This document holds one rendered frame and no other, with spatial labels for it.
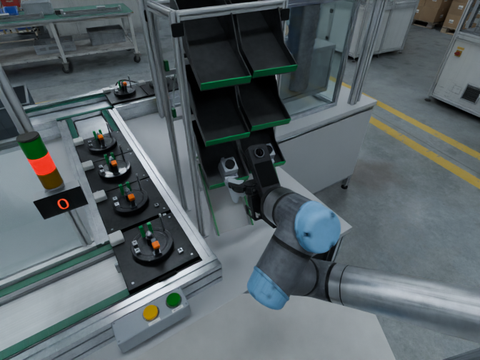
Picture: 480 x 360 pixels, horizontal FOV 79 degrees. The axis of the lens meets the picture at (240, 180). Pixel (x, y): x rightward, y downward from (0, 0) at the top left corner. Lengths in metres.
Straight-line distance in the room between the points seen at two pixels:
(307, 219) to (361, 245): 1.98
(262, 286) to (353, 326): 0.61
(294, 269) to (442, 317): 0.21
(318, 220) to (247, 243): 0.74
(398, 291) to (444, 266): 2.05
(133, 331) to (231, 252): 0.43
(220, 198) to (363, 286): 0.62
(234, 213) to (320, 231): 0.62
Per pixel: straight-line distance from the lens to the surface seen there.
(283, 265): 0.50
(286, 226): 0.49
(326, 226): 0.48
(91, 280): 1.14
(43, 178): 0.93
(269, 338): 1.01
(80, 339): 1.00
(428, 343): 2.20
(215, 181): 0.92
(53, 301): 1.15
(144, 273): 1.02
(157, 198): 1.24
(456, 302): 0.54
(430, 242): 2.69
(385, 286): 0.56
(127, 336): 0.95
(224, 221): 1.04
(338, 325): 1.06
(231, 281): 1.09
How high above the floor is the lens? 1.79
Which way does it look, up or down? 40 degrees down
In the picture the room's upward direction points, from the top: straight up
